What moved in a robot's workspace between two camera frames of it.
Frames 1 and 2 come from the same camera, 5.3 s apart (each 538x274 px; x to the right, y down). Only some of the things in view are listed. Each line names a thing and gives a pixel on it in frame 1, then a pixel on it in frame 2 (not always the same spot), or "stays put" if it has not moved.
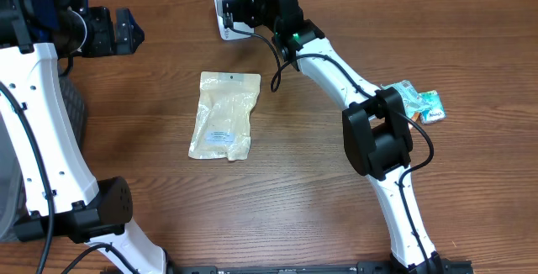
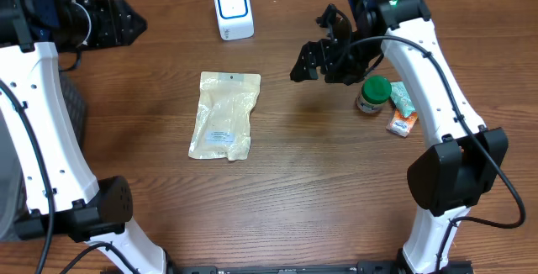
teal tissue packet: (414, 101) stays put
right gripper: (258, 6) -> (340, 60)
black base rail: (447, 267) stays put
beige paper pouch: (223, 128) stays put
